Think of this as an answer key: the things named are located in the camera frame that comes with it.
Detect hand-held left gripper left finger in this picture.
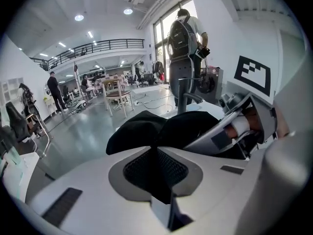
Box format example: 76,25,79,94
24,145,170,235

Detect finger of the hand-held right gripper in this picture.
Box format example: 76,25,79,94
183,117,256,156

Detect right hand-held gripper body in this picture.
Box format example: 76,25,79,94
219,55,313,145

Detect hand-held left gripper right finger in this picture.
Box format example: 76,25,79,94
158,147,250,235

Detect black fabric bag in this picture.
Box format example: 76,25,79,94
105,110,222,205

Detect person's right forearm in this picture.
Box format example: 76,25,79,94
275,101,291,139

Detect person's right hand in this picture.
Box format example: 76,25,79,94
226,106,261,138

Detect grey office chair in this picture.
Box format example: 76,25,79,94
177,78,204,115

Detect grey washing machine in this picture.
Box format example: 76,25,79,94
195,67,224,105

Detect clothes rack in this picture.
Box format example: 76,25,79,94
151,59,165,77

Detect white-legged wooden chair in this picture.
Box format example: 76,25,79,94
101,78,135,118

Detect white dressing table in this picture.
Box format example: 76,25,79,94
43,83,59,117

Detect chair draped with black clothes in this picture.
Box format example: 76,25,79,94
4,101,54,159

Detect black backpack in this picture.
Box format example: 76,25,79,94
167,16,198,58

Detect table with checked cloth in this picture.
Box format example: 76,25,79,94
94,74,130,91

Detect coat stand with bags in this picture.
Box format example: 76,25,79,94
17,83,42,123

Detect black balcony railing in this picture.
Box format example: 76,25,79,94
29,38,145,71

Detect white cable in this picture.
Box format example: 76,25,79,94
134,92,177,113

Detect white wall shelf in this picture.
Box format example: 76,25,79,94
0,76,25,104

